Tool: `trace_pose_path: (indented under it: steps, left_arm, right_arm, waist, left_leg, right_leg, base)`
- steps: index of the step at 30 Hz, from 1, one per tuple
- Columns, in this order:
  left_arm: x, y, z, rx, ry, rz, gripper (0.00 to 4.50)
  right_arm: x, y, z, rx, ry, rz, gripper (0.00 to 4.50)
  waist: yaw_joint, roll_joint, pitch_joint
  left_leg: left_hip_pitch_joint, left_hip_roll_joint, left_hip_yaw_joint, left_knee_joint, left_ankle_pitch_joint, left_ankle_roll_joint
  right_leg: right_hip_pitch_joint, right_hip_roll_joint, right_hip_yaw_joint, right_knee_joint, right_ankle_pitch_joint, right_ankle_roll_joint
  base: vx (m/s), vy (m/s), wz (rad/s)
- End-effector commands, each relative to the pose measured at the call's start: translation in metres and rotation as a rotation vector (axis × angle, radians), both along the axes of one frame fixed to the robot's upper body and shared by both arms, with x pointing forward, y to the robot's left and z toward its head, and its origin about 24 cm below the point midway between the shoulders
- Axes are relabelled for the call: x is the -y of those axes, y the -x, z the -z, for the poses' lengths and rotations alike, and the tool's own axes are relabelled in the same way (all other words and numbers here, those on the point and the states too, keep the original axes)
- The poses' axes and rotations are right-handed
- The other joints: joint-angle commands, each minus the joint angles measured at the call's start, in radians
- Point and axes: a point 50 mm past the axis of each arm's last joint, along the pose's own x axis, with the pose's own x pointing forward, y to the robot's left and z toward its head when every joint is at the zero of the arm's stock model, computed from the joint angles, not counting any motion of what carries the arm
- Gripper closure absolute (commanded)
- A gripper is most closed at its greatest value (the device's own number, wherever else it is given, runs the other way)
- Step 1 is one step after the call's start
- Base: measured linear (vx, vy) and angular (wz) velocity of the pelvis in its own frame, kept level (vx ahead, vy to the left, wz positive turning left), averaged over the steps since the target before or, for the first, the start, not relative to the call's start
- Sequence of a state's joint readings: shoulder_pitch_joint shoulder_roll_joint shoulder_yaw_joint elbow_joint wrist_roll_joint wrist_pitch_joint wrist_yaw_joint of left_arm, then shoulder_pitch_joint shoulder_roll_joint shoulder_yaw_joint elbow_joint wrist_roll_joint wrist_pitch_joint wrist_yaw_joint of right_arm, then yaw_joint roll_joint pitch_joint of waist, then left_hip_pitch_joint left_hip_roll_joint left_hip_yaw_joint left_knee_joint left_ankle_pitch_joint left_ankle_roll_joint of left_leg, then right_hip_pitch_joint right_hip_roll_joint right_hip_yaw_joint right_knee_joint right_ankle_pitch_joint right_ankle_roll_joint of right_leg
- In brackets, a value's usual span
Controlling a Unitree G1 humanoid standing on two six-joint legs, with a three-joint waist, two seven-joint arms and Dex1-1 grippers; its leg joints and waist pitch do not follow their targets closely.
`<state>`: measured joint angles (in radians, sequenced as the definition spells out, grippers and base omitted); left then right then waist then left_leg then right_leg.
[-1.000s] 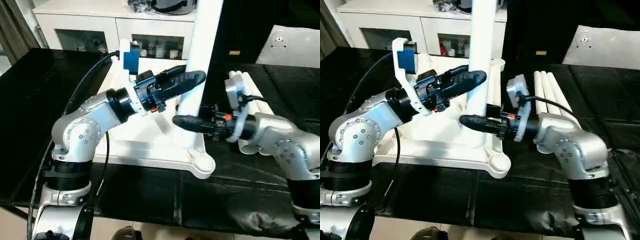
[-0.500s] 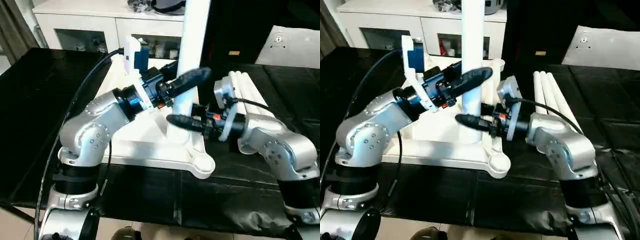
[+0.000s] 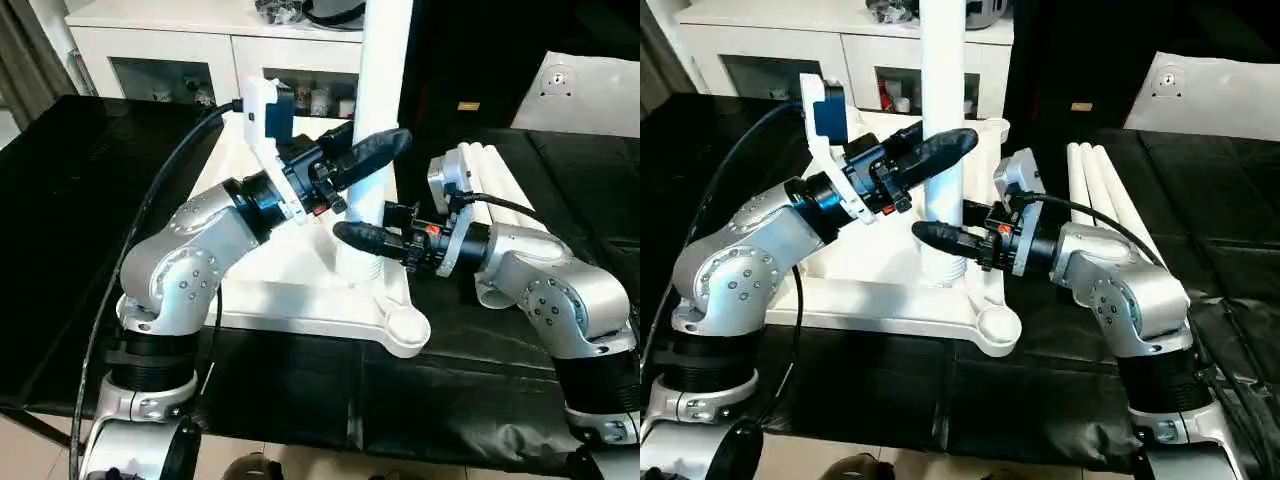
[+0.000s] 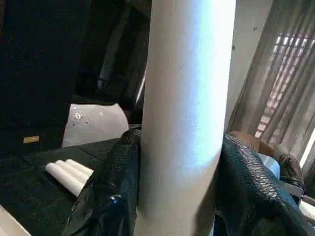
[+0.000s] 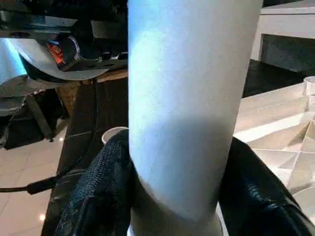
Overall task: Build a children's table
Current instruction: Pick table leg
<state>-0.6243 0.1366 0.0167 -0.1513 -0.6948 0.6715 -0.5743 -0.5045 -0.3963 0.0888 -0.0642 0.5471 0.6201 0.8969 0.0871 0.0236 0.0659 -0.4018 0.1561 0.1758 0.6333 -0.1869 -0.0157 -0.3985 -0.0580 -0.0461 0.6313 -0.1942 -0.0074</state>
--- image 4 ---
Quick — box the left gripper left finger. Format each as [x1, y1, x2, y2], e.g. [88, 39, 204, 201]
[61, 129, 142, 236]

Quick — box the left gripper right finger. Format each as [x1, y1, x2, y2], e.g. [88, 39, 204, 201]
[214, 134, 315, 236]

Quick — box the black work mat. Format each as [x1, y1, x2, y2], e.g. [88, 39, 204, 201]
[0, 129, 138, 236]

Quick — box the white plastic table top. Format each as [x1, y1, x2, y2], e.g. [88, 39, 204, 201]
[0, 204, 28, 236]

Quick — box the sheer window curtain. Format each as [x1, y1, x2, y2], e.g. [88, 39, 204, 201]
[226, 0, 315, 173]

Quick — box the black box with gold label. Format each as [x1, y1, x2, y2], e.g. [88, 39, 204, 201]
[0, 0, 84, 153]

